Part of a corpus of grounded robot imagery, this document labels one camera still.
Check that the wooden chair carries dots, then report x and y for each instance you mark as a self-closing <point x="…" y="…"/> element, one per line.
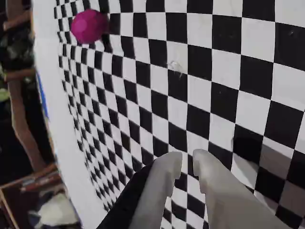
<point x="16" y="24"/>
<point x="22" y="136"/>

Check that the pink faceted ball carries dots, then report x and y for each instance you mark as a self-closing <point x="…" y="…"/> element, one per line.
<point x="88" y="26"/>

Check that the green leafy pothos plant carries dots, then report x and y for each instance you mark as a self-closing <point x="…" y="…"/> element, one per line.
<point x="16" y="52"/>

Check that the light wooden bookshelf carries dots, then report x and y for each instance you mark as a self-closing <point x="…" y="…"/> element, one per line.
<point x="31" y="177"/>

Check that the black white checkered cloth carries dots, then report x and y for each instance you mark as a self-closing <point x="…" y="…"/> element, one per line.
<point x="181" y="95"/>

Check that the blue tape strip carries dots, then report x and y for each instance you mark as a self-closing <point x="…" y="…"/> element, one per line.
<point x="44" y="97"/>

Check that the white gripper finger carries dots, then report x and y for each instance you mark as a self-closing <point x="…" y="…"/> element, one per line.
<point x="226" y="198"/>
<point x="152" y="190"/>

